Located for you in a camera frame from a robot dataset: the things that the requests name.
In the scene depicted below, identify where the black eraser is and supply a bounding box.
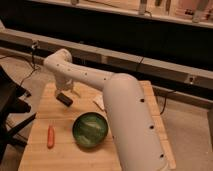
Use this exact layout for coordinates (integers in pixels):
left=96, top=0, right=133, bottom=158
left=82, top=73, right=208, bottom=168
left=56, top=93, right=73, bottom=107

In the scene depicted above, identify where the black chair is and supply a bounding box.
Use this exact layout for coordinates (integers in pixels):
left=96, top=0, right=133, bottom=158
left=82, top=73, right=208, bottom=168
left=0, top=65, right=35, bottom=163

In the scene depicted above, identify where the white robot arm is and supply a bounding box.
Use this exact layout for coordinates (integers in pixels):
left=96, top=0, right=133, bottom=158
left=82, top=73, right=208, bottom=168
left=44, top=49, right=170, bottom=171

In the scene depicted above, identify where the grey metal rail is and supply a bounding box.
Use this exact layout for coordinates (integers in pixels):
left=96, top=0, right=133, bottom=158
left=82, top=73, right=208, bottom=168
left=0, top=29, right=213, bottom=89

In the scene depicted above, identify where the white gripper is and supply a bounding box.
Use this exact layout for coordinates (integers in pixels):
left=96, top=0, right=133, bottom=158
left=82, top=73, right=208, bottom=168
left=54, top=74, right=81, bottom=98

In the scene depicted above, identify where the orange carrot toy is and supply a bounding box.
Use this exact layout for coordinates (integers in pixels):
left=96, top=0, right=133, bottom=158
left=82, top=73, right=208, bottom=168
left=47, top=125, right=55, bottom=149

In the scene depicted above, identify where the wooden table board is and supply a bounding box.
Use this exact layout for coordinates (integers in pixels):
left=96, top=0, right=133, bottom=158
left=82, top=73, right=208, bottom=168
left=18, top=80, right=177, bottom=171

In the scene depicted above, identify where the black cable on floor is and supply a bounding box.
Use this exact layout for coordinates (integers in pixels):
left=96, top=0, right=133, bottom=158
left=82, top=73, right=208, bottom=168
left=0, top=43, right=43, bottom=88

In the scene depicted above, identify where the green ceramic bowl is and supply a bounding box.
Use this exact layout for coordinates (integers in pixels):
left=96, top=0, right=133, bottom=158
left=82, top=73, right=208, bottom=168
left=72, top=112, right=108, bottom=148

